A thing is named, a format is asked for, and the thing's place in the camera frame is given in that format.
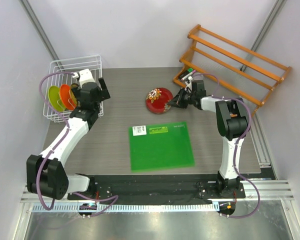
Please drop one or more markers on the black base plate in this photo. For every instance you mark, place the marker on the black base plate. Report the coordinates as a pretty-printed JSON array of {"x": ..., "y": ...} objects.
[{"x": 161, "y": 189}]

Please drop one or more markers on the orange wooden shelf rack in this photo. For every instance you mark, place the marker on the orange wooden shelf rack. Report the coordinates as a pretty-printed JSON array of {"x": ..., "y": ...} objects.
[{"x": 235, "y": 67}]

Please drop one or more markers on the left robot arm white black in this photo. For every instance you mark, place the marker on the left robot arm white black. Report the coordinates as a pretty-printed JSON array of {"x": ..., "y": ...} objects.
[{"x": 45, "y": 173}]

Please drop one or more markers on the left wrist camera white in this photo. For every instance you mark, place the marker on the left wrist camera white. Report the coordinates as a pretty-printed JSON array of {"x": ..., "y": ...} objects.
[{"x": 83, "y": 76}]

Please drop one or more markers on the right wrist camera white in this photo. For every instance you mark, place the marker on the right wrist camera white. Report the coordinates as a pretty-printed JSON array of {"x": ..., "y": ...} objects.
[{"x": 188, "y": 83}]

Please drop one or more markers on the perforated cable duct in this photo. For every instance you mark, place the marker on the perforated cable duct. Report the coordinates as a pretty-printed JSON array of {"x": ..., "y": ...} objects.
[{"x": 68, "y": 207}]

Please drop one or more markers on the yellow patterned plate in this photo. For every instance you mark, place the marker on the yellow patterned plate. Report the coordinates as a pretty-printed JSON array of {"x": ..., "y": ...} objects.
[{"x": 72, "y": 96}]

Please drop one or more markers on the white wire dish rack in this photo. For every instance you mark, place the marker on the white wire dish rack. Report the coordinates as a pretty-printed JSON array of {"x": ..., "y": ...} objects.
[{"x": 93, "y": 63}]

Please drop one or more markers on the lime green plate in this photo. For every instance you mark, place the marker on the lime green plate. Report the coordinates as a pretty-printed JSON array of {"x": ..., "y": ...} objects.
[{"x": 55, "y": 99}]

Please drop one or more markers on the green cutting mat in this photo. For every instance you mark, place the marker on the green cutting mat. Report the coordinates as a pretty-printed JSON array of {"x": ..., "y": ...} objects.
[{"x": 162, "y": 146}]

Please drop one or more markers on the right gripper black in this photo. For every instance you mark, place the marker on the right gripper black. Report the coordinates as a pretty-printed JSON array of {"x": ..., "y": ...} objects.
[{"x": 177, "y": 100}]

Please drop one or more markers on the red floral plate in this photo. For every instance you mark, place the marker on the red floral plate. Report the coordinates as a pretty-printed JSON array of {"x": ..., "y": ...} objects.
[{"x": 157, "y": 99}]

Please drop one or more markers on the green capped marker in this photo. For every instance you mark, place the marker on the green capped marker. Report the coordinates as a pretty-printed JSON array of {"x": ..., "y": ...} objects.
[{"x": 186, "y": 74}]

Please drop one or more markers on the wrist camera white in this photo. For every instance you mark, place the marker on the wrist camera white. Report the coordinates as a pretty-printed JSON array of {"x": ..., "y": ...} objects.
[
  {"x": 83, "y": 76},
  {"x": 188, "y": 83}
]

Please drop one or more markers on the aluminium rail frame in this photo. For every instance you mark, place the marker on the aluminium rail frame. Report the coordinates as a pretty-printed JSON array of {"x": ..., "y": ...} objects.
[{"x": 268, "y": 190}]

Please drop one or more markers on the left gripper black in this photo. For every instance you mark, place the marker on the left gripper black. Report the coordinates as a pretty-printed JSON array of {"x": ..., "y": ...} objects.
[{"x": 103, "y": 94}]

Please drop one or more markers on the orange plate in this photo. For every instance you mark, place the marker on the orange plate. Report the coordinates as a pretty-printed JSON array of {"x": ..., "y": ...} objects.
[{"x": 66, "y": 97}]

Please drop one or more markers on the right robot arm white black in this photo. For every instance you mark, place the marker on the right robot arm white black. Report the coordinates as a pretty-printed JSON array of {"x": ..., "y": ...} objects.
[{"x": 233, "y": 119}]

